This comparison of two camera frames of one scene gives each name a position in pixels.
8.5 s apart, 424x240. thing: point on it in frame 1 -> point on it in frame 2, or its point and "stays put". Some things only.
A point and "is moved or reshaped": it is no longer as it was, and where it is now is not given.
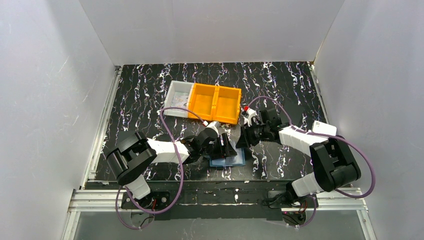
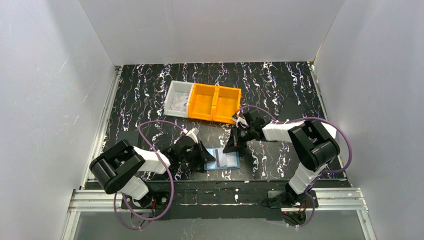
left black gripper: x=218 y=145 -> x=197 y=151
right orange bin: x=227 y=104 stays put
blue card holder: x=238 y=160 is moved or reshaped
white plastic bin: x=179 y=95 stays put
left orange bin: x=202 y=101 stays put
